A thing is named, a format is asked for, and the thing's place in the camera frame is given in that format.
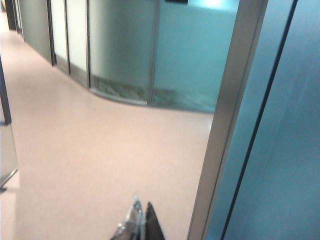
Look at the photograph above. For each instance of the dark framed frosted glass door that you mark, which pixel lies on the dark framed frosted glass door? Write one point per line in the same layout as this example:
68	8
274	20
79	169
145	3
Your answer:
70	37

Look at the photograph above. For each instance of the brushed grey metal wall panel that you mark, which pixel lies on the brushed grey metal wall panel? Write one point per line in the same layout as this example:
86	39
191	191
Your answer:
287	150

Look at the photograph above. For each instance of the curved frosted glass wall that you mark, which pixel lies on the curved frosted glass wall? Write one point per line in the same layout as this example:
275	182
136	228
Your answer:
155	55

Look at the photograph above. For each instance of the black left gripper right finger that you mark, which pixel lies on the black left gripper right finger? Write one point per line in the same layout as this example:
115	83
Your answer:
153	227

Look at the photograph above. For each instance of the tape-wrapped black left gripper left finger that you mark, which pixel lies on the tape-wrapped black left gripper left finger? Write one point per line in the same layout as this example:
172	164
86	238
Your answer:
131	225

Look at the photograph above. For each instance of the black wall sign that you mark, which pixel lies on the black wall sign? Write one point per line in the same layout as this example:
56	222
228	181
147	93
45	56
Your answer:
176	1

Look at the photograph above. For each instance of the dark metal pole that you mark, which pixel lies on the dark metal pole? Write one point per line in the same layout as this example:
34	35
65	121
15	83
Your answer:
4	100

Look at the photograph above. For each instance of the grey metal corner post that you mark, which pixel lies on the grey metal corner post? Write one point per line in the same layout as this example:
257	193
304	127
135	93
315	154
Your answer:
230	112

